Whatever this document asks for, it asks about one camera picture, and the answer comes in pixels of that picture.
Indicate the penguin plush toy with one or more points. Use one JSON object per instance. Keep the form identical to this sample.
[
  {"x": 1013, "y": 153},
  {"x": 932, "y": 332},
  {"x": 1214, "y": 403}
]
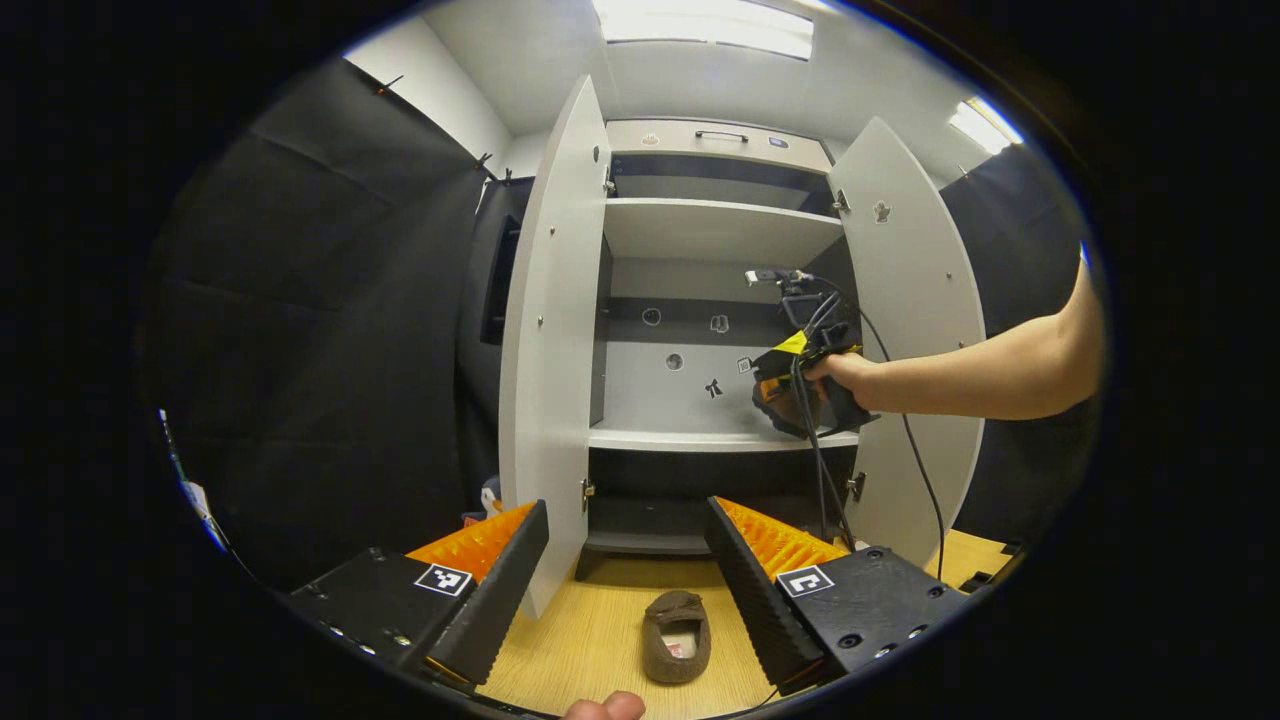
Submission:
[{"x": 490, "y": 495}]

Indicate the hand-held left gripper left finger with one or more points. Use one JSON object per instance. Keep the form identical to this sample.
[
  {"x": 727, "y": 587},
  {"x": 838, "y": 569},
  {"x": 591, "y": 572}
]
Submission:
[{"x": 500, "y": 600}]

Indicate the white shoe cabinet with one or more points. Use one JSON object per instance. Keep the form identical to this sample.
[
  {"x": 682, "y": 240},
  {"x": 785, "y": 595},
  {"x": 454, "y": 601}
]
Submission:
[{"x": 710, "y": 230}]

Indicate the ceiling light panel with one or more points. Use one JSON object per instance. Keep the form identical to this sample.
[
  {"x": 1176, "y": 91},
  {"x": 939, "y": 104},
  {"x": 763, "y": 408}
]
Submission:
[
  {"x": 985, "y": 125},
  {"x": 700, "y": 30}
]

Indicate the black backdrop cloth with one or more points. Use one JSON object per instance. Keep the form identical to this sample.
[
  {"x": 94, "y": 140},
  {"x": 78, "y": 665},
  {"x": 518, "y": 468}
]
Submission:
[
  {"x": 475, "y": 400},
  {"x": 1020, "y": 470},
  {"x": 330, "y": 350}
]

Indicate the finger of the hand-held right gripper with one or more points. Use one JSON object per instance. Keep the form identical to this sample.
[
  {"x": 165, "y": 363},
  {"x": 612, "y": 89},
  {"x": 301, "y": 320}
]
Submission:
[{"x": 772, "y": 388}]

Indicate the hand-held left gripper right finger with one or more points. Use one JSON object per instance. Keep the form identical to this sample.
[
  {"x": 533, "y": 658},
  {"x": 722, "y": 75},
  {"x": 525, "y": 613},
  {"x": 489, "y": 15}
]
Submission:
[{"x": 760, "y": 600}]

